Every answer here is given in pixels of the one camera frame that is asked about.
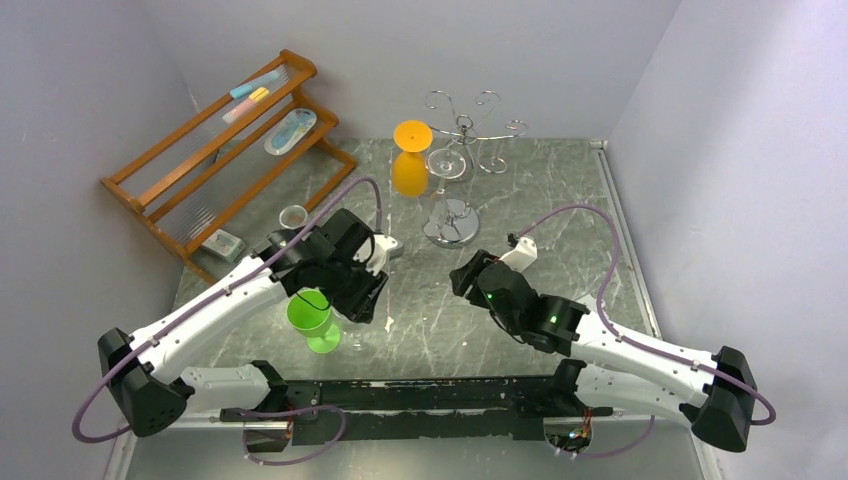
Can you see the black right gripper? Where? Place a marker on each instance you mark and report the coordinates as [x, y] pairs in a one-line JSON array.
[[468, 278]]

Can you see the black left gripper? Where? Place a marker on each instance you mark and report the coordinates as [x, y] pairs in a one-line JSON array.
[[360, 308]]

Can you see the clear wine glass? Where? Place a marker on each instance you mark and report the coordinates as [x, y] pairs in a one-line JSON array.
[[352, 332], [445, 164]]

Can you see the green plastic wine glass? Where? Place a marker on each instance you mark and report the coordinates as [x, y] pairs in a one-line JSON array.
[[309, 312]]

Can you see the orange plastic wine glass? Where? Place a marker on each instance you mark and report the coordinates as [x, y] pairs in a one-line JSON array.
[[410, 174]]

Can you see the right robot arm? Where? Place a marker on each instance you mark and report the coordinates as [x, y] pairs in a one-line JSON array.
[[616, 367]]

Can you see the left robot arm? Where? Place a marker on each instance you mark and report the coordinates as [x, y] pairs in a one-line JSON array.
[[150, 373]]

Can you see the chrome wine glass rack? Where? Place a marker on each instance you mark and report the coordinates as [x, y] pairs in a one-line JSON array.
[[463, 225]]

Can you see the wooden shelf rack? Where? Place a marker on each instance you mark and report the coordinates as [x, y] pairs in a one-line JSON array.
[[199, 167]]

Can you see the small clear glass cup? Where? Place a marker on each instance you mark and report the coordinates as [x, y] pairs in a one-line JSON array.
[[293, 217]]

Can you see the small teal white box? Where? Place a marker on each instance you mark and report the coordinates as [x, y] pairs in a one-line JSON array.
[[224, 245]]

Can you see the blue toothbrush package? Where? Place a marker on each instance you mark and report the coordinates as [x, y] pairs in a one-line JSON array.
[[288, 132]]

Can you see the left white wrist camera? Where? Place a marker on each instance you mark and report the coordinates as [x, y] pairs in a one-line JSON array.
[[377, 250]]

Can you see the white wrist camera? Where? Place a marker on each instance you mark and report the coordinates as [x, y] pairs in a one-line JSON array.
[[522, 255], [377, 250]]

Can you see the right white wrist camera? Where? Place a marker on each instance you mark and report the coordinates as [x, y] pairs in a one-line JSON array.
[[522, 255]]

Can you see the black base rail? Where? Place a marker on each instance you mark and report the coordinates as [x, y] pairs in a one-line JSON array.
[[469, 407]]

